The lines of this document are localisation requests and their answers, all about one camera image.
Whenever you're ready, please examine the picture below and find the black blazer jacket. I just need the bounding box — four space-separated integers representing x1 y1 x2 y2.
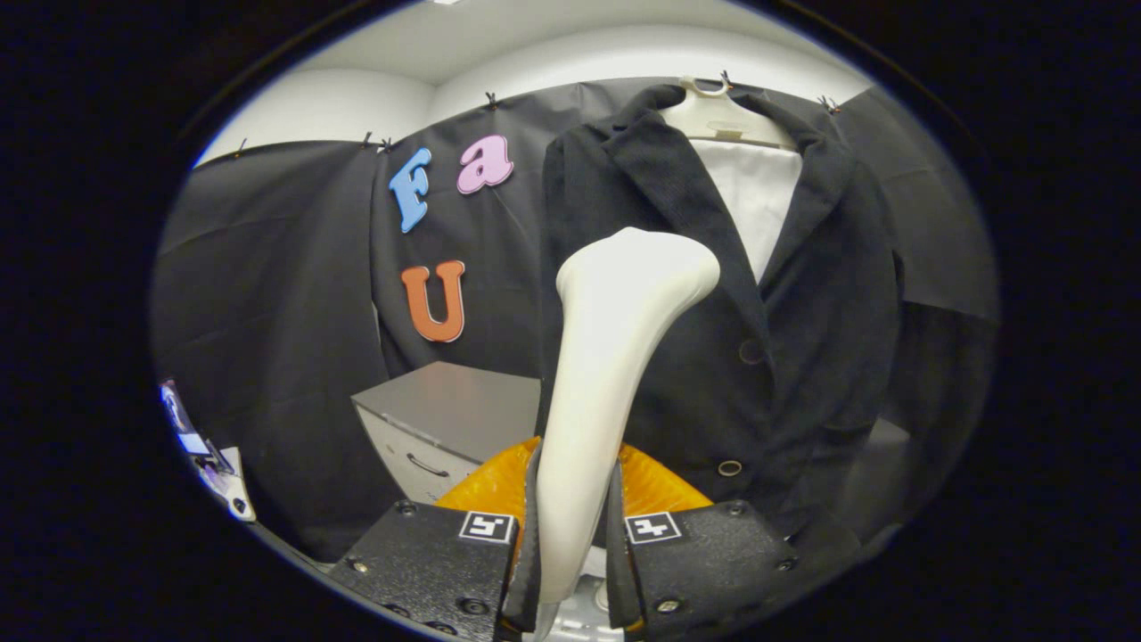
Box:
535 85 906 572

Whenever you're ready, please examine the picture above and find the white and blue device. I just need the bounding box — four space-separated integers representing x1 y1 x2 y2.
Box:
159 379 259 524

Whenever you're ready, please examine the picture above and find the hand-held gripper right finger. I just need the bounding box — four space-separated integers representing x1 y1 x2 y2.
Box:
606 441 803 632

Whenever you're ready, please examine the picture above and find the black backdrop cloth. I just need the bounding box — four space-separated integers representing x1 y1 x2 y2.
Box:
150 76 999 563

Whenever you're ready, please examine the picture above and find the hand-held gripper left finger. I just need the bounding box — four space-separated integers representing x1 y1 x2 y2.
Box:
325 437 543 642

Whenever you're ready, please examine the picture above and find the white plastic hanger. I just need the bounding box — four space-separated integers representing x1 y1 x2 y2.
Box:
660 76 800 153

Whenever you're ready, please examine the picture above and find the white garment steamer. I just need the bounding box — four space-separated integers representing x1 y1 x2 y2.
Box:
535 227 721 609

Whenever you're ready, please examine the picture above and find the grey metal cabinet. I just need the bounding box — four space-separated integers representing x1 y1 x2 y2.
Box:
350 361 545 506

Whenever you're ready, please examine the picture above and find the white undershirt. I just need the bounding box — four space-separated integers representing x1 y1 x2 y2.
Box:
691 138 804 284

